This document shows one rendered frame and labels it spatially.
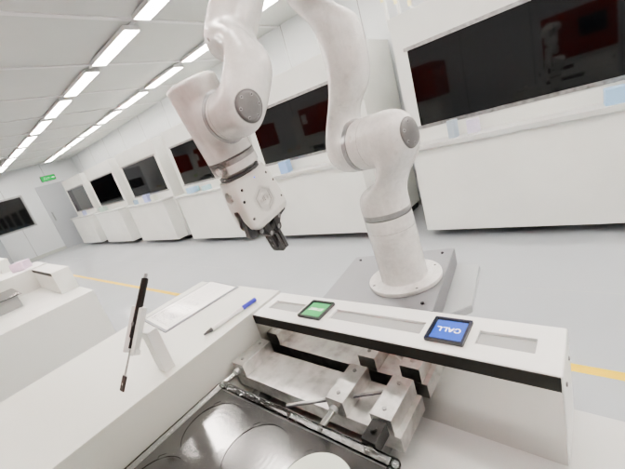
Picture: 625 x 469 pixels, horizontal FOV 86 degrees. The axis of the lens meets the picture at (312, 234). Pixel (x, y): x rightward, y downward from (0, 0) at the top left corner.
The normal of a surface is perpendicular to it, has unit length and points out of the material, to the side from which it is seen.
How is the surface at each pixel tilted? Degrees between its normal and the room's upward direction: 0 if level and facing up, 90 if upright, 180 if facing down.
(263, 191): 90
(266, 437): 0
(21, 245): 90
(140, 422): 90
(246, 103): 90
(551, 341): 0
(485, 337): 0
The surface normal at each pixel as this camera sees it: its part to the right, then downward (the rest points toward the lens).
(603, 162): -0.59, 0.40
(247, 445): -0.28, -0.92
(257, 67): 0.67, -0.14
